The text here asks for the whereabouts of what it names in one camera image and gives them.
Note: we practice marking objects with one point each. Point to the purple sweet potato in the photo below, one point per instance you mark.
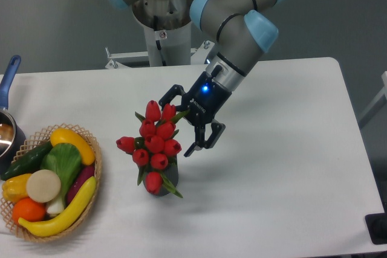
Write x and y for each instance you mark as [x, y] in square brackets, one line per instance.
[84, 174]

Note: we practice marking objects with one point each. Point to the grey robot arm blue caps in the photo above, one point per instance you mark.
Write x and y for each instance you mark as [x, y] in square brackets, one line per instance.
[241, 33]

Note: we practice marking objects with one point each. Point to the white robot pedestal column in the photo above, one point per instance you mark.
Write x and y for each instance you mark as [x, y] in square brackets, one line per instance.
[167, 29]

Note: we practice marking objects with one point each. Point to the yellow bell pepper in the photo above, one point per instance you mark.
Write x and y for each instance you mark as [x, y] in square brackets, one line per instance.
[15, 189]

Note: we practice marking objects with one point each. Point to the orange fruit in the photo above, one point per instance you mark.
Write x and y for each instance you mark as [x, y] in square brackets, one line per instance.
[29, 210]

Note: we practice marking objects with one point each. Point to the yellow banana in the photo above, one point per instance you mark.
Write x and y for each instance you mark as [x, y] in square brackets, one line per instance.
[68, 217]

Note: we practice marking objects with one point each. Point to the red tulip bouquet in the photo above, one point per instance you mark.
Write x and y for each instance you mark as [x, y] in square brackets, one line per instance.
[156, 147]

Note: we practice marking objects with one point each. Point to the blue handled saucepan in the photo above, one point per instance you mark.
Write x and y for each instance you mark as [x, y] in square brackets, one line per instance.
[12, 136]

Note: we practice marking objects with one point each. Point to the yellow squash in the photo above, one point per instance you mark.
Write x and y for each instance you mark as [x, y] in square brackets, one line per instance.
[64, 135]

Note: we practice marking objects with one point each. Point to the dark grey ribbed vase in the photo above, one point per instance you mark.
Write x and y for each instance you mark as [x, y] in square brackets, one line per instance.
[165, 184]

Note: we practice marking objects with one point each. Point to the white frame at right edge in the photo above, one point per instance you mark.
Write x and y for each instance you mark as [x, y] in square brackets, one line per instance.
[374, 106]

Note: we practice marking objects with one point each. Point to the woven wicker basket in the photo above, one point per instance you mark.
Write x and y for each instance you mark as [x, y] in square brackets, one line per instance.
[34, 140]

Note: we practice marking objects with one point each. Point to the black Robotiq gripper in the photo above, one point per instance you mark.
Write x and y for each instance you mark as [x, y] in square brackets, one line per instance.
[203, 101]

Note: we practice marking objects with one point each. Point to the black device at table edge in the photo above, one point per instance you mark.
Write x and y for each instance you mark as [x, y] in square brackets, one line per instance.
[376, 225]

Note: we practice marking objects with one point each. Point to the white metal base frame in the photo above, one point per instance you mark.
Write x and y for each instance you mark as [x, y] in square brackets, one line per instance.
[198, 56]

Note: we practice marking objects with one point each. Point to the beige round disc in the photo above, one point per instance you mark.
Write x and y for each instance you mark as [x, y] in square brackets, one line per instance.
[43, 186]

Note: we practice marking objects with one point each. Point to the green bok choy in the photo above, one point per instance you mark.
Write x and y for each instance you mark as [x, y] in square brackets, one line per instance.
[65, 161]

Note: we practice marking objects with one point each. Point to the green cucumber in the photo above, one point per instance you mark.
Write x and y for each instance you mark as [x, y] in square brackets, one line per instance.
[28, 162]

